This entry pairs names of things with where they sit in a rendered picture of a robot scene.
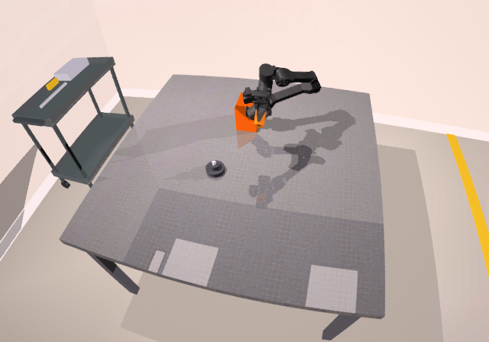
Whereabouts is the silver round pedestal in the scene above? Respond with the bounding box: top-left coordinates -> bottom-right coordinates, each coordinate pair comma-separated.
206,160 -> 225,178

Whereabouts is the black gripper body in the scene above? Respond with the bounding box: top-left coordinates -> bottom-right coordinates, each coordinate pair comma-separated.
251,85 -> 272,116

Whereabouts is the orange knob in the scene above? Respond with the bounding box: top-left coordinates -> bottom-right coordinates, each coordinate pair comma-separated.
254,111 -> 267,127

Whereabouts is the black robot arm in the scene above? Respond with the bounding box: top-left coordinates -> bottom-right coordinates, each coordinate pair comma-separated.
242,63 -> 321,121

